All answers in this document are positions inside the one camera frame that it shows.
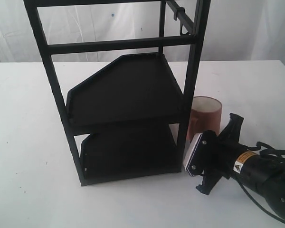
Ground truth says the pink ceramic mug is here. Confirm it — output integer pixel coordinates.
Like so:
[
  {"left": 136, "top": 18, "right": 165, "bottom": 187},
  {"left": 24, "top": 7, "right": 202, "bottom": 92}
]
[{"left": 186, "top": 96, "right": 223, "bottom": 142}]

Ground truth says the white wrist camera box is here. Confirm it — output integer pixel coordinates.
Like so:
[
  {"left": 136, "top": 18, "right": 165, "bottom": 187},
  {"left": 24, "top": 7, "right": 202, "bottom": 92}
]
[{"left": 183, "top": 133, "right": 207, "bottom": 177}]

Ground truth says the black metal shelf rack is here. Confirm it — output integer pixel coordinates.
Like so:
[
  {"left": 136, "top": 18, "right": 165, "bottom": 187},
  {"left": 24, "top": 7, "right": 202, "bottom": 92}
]
[{"left": 24, "top": 0, "right": 210, "bottom": 186}]

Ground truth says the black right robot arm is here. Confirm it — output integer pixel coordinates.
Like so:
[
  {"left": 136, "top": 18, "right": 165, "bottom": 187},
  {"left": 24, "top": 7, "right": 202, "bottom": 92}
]
[{"left": 189, "top": 113, "right": 285, "bottom": 224}]

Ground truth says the black metal hook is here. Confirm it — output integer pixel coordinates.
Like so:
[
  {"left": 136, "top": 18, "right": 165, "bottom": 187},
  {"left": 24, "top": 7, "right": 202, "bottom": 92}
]
[{"left": 178, "top": 7, "right": 190, "bottom": 36}]

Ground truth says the white backdrop curtain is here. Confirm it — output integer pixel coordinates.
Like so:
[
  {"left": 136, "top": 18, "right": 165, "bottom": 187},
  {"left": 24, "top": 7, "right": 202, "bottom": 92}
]
[{"left": 0, "top": 0, "right": 285, "bottom": 65}]

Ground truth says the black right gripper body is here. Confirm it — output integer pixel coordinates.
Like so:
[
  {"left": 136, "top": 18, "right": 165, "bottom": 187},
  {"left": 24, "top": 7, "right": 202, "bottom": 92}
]
[{"left": 203, "top": 130, "right": 237, "bottom": 180}]

